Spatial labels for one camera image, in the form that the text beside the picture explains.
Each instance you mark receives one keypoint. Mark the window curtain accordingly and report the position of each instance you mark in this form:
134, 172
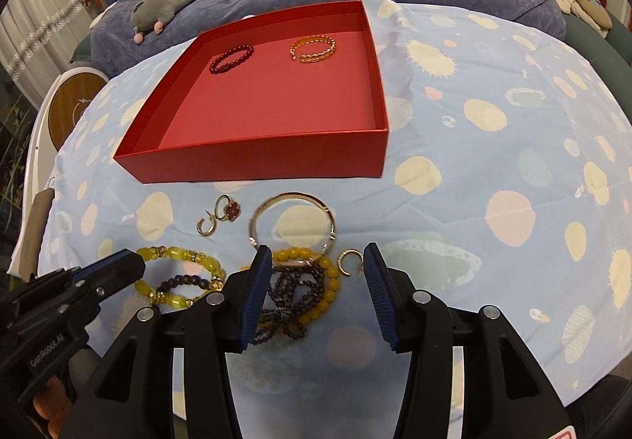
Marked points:
39, 9

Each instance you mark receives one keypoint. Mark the beige plush toy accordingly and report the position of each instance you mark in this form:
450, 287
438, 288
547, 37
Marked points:
587, 8

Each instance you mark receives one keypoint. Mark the gold hoop earring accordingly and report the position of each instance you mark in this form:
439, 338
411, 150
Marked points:
200, 225
341, 264

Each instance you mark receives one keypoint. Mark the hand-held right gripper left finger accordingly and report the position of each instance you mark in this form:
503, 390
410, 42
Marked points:
255, 300

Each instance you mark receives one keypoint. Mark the long dark bead strand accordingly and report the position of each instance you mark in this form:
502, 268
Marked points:
296, 301

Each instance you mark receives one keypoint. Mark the round wooden side table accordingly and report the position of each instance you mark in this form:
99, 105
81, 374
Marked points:
74, 98

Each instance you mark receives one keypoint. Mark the planet printed blanket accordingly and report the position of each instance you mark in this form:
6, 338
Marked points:
493, 147

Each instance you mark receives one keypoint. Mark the red cardboard box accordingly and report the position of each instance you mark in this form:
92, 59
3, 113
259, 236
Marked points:
276, 98

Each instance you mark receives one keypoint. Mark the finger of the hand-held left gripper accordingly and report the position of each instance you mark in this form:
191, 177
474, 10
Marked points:
116, 266

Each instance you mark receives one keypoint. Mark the person's left hand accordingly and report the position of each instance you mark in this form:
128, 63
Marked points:
49, 407

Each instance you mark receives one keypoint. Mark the green bed frame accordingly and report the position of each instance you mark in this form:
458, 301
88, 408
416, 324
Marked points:
595, 56

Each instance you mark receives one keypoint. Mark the rose gold bangle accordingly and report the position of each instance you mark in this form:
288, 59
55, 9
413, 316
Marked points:
291, 195

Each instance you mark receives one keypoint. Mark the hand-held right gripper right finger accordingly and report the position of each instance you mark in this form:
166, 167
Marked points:
378, 300

